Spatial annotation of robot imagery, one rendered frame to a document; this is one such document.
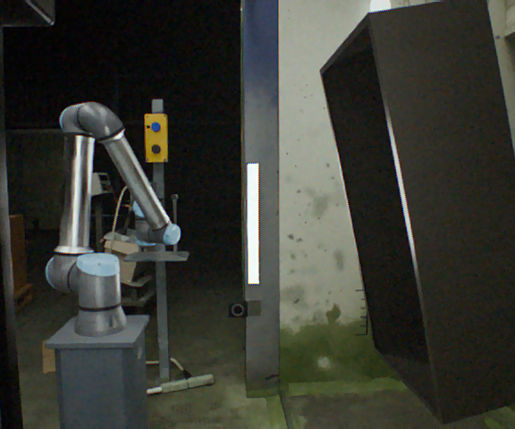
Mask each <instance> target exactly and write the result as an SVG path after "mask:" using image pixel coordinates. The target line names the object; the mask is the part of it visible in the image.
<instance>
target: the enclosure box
mask: <svg viewBox="0 0 515 429"><path fill-rule="evenodd" d="M319 72H320V77H321V81H322V87H323V91H324V96H325V100H326V104H327V110H328V114H329V119H330V123H331V128H332V133H333V142H334V147H335V152H336V156H337V161H338V165H339V171H341V176H342V185H343V189H344V195H345V199H346V204H347V208H348V213H349V218H350V227H351V232H352V237H353V242H354V247H355V251H356V256H357V260H358V265H359V275H360V280H361V284H362V289H363V293H364V298H365V303H366V308H367V317H368V321H369V326H370V331H371V335H372V340H373V344H374V347H373V349H374V352H375V353H376V354H377V355H378V356H379V357H380V358H381V359H382V360H383V361H384V362H385V363H386V364H387V365H388V366H389V367H390V369H391V370H392V371H393V372H394V373H395V374H396V375H397V376H398V377H399V378H400V379H401V381H402V382H403V383H404V384H405V385H406V386H408V387H409V388H410V389H411V391H412V392H413V393H414V394H415V396H416V397H417V398H418V399H419V400H420V401H421V403H422V404H423V405H424V406H425V407H426V408H428V409H429V410H430V411H431V412H432V414H433V415H434V416H435V418H436V419H437V420H438V421H439V422H440V423H441V424H442V425H445V424H449V423H452V422H456V421H459V420H462V419H466V418H469V417H473V416H477V415H478V414H482V413H485V412H489V411H492V410H496V409H499V408H504V407H508V406H511V405H513V404H515V155H514V149H513V144H512V138H511V127H510V122H509V116H508V110H507V105H506V103H505V99H504V93H503V87H502V77H501V71H500V65H499V60H498V58H497V54H496V49H495V43H494V33H493V27H492V23H491V22H490V16H489V11H488V5H487V0H441V1H435V2H431V3H426V4H422V3H421V4H413V5H408V6H403V7H399V8H396V7H394V8H389V9H384V10H380V11H375V12H370V13H367V14H366V15H365V16H364V18H363V19H362V20H361V21H360V22H359V24H358V25H357V26H356V27H355V29H354V30H353V31H352V32H351V34H350V35H349V36H348V37H347V38H346V39H344V40H343V42H342V43H341V44H340V45H339V47H338V48H337V49H336V50H335V51H334V53H333V54H332V55H331V57H330V58H329V59H328V60H327V61H326V63H325V64H324V65H323V66H322V68H321V69H320V70H319Z"/></svg>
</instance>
